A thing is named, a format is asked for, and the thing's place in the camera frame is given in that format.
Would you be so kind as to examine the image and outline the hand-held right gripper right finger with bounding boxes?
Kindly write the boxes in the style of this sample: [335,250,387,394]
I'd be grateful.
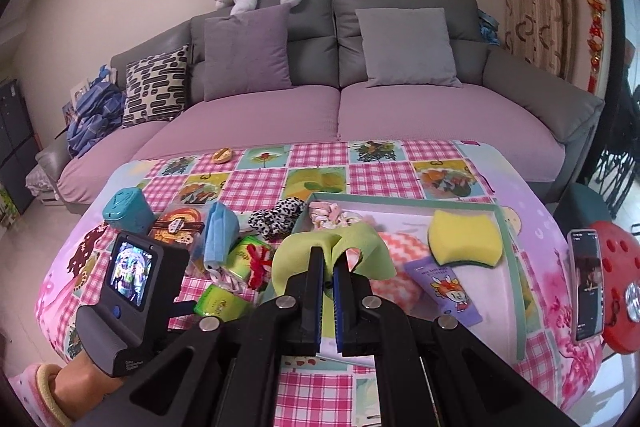
[332,257,581,427]

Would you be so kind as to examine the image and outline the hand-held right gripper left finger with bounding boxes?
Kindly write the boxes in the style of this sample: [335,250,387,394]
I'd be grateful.
[115,247,333,427]

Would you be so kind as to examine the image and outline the green tissue packet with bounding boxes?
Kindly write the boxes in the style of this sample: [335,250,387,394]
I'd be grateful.
[194,283,250,320]
[227,236,273,283]

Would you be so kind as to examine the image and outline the light green cloth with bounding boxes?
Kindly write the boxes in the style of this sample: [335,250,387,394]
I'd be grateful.
[270,223,396,338]

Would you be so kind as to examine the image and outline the red yarn flower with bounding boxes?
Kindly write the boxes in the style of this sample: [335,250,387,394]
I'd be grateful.
[246,243,273,292]

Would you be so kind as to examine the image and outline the light blue cloth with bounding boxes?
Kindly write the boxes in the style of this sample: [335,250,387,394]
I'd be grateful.
[202,201,240,275]

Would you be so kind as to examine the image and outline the pink white knitted cloth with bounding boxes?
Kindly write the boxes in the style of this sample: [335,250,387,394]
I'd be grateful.
[370,231,436,315]

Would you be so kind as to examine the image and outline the pink beige scrunchie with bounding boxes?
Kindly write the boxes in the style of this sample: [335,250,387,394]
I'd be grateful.
[307,201,366,233]

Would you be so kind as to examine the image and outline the black white spotted scrunchie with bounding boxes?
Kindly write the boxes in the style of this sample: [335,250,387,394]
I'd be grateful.
[248,198,307,242]

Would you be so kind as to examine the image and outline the purple cartoon packet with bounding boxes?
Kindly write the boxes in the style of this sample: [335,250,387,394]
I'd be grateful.
[404,254,483,325]

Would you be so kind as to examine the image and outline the yellow sponge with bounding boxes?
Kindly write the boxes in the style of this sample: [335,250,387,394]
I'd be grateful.
[428,208,505,269]

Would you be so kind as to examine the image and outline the shallow teal cardboard box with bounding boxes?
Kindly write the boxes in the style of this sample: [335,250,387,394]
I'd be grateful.
[262,192,531,360]

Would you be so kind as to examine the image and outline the person's left forearm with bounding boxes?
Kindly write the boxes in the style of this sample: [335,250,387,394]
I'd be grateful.
[7,352,126,427]

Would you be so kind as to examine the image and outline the orange brown snack box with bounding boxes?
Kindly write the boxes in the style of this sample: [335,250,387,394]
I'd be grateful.
[149,206,207,253]

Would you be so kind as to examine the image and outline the teal plastic container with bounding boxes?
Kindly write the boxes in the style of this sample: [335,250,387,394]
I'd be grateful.
[103,188,157,238]

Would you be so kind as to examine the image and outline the pink checkered printed tablecloth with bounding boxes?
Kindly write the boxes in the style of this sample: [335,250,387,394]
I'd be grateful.
[35,139,608,427]

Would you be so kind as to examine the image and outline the grey white fabric bundle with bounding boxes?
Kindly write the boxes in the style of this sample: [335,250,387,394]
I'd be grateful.
[27,164,63,205]

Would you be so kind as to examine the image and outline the green printed box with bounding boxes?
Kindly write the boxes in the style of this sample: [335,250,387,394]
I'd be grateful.
[0,187,21,228]

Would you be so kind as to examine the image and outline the grey sofa with pink seat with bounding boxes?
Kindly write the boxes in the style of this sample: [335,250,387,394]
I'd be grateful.
[37,0,606,208]

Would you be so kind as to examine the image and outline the black cabinet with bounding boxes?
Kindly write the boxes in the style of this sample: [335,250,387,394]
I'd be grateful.
[0,79,38,215]

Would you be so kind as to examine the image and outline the blue striped garment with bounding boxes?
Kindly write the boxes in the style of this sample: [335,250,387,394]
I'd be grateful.
[65,66,127,158]

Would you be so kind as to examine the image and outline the black white patterned cushion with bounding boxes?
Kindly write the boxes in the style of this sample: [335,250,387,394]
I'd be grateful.
[122,44,193,128]

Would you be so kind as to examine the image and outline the smartphone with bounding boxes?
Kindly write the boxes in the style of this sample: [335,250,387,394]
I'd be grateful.
[567,229,606,347]

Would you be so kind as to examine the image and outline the dark teal stool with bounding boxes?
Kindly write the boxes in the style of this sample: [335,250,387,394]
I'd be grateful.
[557,182,613,233]

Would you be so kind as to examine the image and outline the grey purple cushion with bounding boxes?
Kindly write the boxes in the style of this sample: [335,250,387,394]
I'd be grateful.
[203,3,293,102]

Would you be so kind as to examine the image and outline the plain grey cushion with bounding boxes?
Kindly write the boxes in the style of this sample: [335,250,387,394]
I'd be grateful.
[355,8,463,88]

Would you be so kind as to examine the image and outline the red plastic stool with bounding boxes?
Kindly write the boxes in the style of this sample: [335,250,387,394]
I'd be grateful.
[582,217,640,355]

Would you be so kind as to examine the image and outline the silver metal cup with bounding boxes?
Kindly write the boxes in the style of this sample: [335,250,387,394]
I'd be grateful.
[622,282,640,323]

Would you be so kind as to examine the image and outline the blue fabric item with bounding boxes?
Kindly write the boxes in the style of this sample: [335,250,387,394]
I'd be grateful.
[477,9,501,48]

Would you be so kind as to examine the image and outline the black metal rack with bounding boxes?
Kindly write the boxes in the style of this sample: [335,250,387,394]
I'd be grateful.
[595,77,640,212]

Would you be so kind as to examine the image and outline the red hanging decoration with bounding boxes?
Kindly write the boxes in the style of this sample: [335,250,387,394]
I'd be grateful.
[570,0,611,95]

